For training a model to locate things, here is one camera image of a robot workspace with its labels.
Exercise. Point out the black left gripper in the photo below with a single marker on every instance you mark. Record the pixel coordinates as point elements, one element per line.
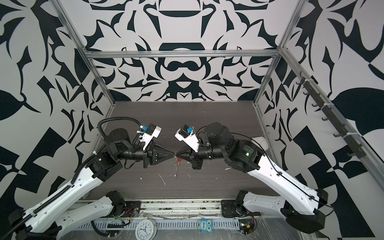
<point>147,154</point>

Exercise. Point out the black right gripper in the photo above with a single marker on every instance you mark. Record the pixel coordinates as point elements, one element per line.
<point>189,153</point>

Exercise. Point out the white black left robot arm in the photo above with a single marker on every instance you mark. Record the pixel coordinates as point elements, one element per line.
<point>51,219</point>

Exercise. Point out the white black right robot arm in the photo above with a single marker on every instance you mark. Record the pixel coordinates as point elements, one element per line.
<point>298,204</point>

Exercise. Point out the blue owl figure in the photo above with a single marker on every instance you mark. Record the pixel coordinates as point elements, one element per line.
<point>205,225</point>

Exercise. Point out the white square clock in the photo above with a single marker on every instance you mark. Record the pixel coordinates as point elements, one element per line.
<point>262,142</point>

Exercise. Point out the round white analog clock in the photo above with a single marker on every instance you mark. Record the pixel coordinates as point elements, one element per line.
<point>146,230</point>

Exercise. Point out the small electronics board left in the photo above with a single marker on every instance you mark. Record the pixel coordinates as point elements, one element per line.
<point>119,223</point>

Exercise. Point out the small electronics board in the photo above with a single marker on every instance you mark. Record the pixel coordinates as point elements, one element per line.
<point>119,223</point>
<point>246,227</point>

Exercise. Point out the small electronics board right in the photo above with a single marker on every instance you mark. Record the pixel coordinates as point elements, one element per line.
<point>246,227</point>

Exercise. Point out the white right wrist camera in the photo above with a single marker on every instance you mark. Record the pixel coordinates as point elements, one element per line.
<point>188,135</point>

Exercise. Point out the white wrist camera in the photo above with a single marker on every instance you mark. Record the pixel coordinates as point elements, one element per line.
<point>188,135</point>
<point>147,133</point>

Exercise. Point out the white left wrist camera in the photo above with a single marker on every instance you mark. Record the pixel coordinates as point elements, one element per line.
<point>147,133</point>

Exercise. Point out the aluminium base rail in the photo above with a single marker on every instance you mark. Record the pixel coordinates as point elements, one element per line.
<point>181,208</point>

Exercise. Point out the white slotted cable duct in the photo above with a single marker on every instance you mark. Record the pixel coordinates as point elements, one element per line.
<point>178,224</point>

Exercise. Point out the black wall hook rail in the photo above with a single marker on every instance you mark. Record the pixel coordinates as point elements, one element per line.
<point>334,116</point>

